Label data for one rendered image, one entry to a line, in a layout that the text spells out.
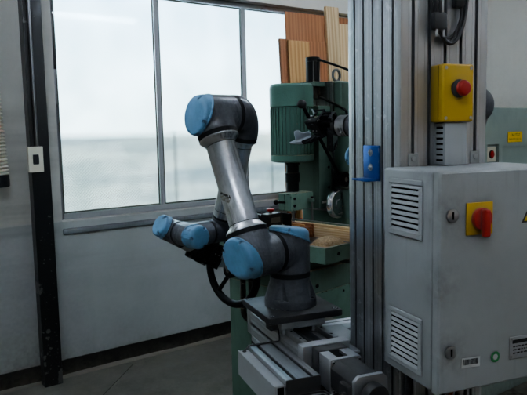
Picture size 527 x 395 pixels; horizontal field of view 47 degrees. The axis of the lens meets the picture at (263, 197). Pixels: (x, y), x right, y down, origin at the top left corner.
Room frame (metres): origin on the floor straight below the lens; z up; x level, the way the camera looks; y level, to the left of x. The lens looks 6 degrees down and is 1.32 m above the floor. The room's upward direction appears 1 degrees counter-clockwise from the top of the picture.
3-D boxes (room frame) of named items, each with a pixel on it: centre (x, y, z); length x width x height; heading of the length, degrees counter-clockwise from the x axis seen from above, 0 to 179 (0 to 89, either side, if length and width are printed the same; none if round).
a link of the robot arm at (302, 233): (1.73, -0.07, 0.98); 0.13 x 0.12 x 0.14; 132
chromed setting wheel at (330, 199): (2.48, -0.30, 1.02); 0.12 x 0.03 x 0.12; 135
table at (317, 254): (2.40, -0.05, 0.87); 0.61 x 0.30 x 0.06; 45
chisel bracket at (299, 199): (2.49, -0.14, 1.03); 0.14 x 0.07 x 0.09; 135
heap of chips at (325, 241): (2.24, -0.23, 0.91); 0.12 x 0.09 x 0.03; 135
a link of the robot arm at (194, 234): (1.89, 0.22, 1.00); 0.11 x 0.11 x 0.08; 42
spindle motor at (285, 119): (2.48, -0.12, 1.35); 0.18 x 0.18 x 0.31
